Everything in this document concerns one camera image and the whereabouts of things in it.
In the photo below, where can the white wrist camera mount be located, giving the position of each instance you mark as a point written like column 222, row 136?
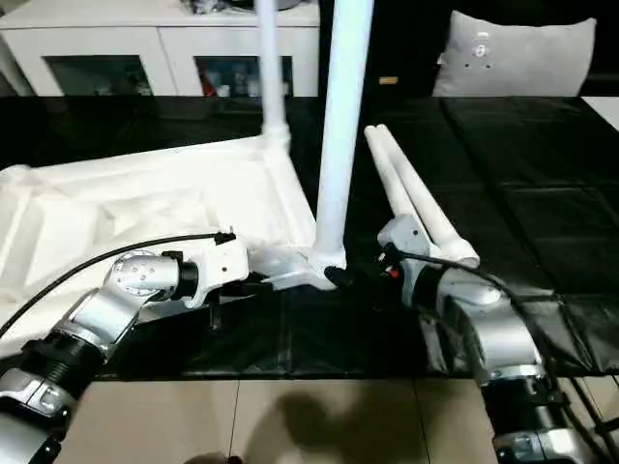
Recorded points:
column 406, row 232
column 222, row 266

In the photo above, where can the dark round robot body part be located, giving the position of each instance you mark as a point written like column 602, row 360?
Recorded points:
column 213, row 459

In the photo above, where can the grey helmet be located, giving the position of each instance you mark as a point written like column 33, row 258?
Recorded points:
column 297, row 4

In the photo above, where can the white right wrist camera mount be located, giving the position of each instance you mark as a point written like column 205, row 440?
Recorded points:
column 406, row 232

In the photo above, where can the white sideboard with glass doors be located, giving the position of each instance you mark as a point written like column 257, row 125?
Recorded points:
column 97, row 34

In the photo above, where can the white plastic table leg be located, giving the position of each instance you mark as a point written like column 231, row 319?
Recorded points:
column 343, row 121
column 424, row 193
column 272, row 72
column 387, row 159

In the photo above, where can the grey cushion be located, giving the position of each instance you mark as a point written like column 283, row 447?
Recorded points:
column 522, row 63

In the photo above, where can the black speaker with gold label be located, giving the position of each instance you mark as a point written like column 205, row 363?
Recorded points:
column 406, row 38

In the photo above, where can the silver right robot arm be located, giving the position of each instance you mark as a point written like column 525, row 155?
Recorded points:
column 493, row 333

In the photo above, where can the white plastic table top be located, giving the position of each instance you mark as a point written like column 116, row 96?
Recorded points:
column 145, row 193

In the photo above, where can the white flat panel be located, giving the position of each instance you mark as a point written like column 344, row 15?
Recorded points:
column 602, row 108

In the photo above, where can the black work mat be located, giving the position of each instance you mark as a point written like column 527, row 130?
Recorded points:
column 532, row 193

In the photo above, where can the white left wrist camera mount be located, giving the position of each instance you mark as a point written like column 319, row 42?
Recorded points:
column 222, row 266

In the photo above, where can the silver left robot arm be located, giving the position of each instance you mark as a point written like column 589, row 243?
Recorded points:
column 140, row 275

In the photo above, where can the white patterned jar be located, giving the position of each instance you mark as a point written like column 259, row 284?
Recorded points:
column 252, row 88

